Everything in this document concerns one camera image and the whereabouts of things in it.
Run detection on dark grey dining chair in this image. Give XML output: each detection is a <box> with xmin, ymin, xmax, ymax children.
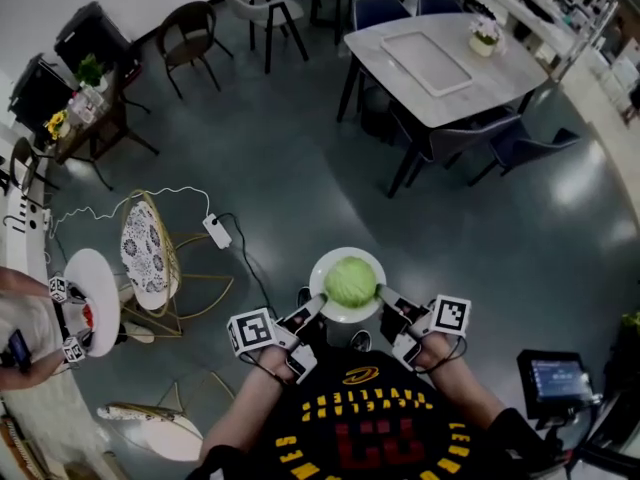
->
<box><xmin>403</xmin><ymin>110</ymin><xmax>522</xmax><ymax>189</ymax></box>

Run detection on grey marble dining table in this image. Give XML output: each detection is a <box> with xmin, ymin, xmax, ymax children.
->
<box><xmin>335</xmin><ymin>12</ymin><xmax>551</xmax><ymax>200</ymax></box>

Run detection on round white side table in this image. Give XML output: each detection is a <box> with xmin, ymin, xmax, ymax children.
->
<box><xmin>63</xmin><ymin>248</ymin><xmax>122</xmax><ymax>359</ymax></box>

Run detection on white shelving unit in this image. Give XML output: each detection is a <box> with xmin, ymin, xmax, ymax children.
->
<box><xmin>449</xmin><ymin>0</ymin><xmax>640</xmax><ymax>84</ymax></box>

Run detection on black round stool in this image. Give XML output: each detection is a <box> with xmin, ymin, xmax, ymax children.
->
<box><xmin>8</xmin><ymin>136</ymin><xmax>61</xmax><ymax>195</ymax></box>

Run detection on white counter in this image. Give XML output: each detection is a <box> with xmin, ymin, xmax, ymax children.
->
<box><xmin>0</xmin><ymin>126</ymin><xmax>53</xmax><ymax>271</ymax></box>

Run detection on dark blue dining chair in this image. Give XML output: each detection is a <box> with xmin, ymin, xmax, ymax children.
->
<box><xmin>353</xmin><ymin>0</ymin><xmax>413</xmax><ymax>32</ymax></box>
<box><xmin>418</xmin><ymin>0</ymin><xmax>465</xmax><ymax>17</ymax></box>
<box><xmin>466</xmin><ymin>126</ymin><xmax>582</xmax><ymax>188</ymax></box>

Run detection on yellow sunflower pot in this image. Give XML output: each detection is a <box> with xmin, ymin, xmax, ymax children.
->
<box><xmin>45</xmin><ymin>109</ymin><xmax>72</xmax><ymax>142</ymax></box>

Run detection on green potted plant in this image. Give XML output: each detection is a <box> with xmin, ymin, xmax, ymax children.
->
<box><xmin>74</xmin><ymin>53</ymin><xmax>110</xmax><ymax>94</ymax></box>

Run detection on white power strip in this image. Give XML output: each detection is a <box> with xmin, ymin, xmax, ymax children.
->
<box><xmin>201</xmin><ymin>212</ymin><xmax>234</xmax><ymax>251</ymax></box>

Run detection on black floor cable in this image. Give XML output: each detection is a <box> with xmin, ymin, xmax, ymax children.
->
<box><xmin>218</xmin><ymin>211</ymin><xmax>279</xmax><ymax>320</ymax></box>

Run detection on small black handheld device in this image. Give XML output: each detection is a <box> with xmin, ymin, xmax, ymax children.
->
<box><xmin>6</xmin><ymin>328</ymin><xmax>33</xmax><ymax>373</ymax></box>

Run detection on white round dish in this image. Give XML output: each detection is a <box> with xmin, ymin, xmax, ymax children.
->
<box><xmin>308</xmin><ymin>246</ymin><xmax>388</xmax><ymax>325</ymax></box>

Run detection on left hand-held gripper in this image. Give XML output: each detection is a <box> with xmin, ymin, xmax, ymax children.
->
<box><xmin>226</xmin><ymin>292</ymin><xmax>330</xmax><ymax>386</ymax></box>

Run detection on green cabbage vegetable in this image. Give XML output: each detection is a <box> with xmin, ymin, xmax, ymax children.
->
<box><xmin>323</xmin><ymin>255</ymin><xmax>379</xmax><ymax>310</ymax></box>

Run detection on person's right forearm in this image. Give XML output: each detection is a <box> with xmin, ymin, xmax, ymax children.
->
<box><xmin>418</xmin><ymin>331</ymin><xmax>507</xmax><ymax>432</ymax></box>

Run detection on black monitor stand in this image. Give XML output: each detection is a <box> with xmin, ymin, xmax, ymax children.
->
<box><xmin>534</xmin><ymin>402</ymin><xmax>640</xmax><ymax>480</ymax></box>

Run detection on potted pink flowers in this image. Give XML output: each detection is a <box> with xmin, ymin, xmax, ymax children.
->
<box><xmin>467</xmin><ymin>14</ymin><xmax>505</xmax><ymax>59</ymax></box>

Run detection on small dark wooden table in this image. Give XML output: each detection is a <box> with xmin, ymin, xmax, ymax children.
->
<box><xmin>46</xmin><ymin>61</ymin><xmax>162</xmax><ymax>193</ymax></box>

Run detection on light grey chair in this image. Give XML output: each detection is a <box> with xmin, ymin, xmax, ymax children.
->
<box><xmin>219</xmin><ymin>0</ymin><xmax>310</xmax><ymax>76</ymax></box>

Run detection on person's black printed shirt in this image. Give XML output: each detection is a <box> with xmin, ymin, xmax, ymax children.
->
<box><xmin>187</xmin><ymin>349</ymin><xmax>556</xmax><ymax>480</ymax></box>

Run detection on person's left forearm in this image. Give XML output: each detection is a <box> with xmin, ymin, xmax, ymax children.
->
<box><xmin>198</xmin><ymin>346</ymin><xmax>297</xmax><ymax>463</ymax></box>

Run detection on white power cable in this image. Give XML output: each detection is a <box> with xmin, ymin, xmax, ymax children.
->
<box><xmin>48</xmin><ymin>185</ymin><xmax>212</xmax><ymax>240</ymax></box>

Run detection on black equipment case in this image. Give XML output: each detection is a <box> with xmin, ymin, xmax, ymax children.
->
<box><xmin>53</xmin><ymin>0</ymin><xmax>152</xmax><ymax>115</ymax></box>
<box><xmin>7</xmin><ymin>52</ymin><xmax>77</xmax><ymax>135</ymax></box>

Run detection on grey rectangular tray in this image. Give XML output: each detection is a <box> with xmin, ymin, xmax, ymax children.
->
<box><xmin>379</xmin><ymin>29</ymin><xmax>475</xmax><ymax>99</ymax></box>

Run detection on brown round-back chair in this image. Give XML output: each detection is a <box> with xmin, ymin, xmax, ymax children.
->
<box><xmin>155</xmin><ymin>0</ymin><xmax>235</xmax><ymax>101</ymax></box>

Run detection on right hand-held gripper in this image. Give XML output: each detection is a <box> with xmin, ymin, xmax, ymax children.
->
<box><xmin>376</xmin><ymin>283</ymin><xmax>473</xmax><ymax>373</ymax></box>

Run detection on black monitor screen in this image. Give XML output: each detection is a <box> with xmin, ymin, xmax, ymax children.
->
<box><xmin>516</xmin><ymin>348</ymin><xmax>603</xmax><ymax>422</ymax></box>

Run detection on patterned cushion gold wire chair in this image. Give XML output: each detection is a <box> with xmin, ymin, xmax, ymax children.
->
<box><xmin>96</xmin><ymin>369</ymin><xmax>237</xmax><ymax>463</ymax></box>
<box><xmin>118</xmin><ymin>189</ymin><xmax>236</xmax><ymax>338</ymax></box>

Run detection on clear plastic box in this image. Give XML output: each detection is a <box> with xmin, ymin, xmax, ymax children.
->
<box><xmin>66</xmin><ymin>89</ymin><xmax>110</xmax><ymax>125</ymax></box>

